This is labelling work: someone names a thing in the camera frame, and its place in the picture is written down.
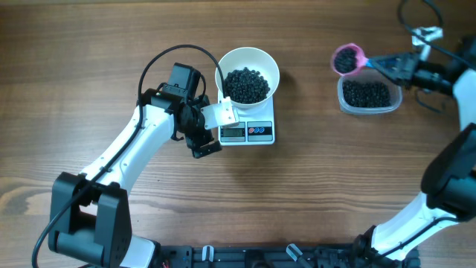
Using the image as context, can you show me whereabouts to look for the pink scoop blue handle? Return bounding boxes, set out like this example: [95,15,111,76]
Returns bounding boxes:
[330,43,373,76]

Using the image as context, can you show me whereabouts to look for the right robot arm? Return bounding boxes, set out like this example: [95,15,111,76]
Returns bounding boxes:
[349,36,475,267]

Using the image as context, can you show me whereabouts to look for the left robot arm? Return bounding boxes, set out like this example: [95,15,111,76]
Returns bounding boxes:
[42,63,238,267]

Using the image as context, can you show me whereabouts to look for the white digital kitchen scale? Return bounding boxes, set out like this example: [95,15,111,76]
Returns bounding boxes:
[218,98,276,146]

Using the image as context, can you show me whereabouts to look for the black beans in scoop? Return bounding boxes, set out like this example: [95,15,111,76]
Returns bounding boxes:
[333,48,357,74]

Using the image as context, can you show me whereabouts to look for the black beans in bowl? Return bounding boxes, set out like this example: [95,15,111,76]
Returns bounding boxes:
[224,67,270,104]

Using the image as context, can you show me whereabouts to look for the white bowl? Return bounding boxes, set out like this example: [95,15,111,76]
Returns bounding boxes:
[216,47,280,109]

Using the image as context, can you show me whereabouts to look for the clear plastic container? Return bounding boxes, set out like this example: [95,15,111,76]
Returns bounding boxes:
[337,69,402,115]

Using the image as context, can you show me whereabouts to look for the left black cable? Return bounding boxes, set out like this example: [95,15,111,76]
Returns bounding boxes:
[31,44,228,268]

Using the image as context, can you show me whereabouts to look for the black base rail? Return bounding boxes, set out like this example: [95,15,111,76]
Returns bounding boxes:
[150,244,421,268]

